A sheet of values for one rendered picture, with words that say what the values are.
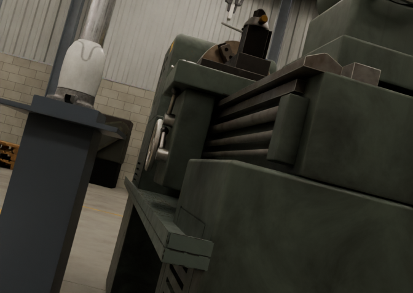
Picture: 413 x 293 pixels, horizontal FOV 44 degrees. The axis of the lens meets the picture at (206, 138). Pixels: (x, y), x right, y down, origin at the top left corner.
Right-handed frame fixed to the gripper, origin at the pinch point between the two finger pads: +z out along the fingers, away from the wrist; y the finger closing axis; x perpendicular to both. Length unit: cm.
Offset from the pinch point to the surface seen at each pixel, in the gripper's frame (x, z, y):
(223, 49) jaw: -17.1, 21.6, -1.3
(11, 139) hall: 1043, 96, -267
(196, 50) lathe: 2.3, 20.6, -9.8
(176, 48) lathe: 2.7, 22.1, -18.3
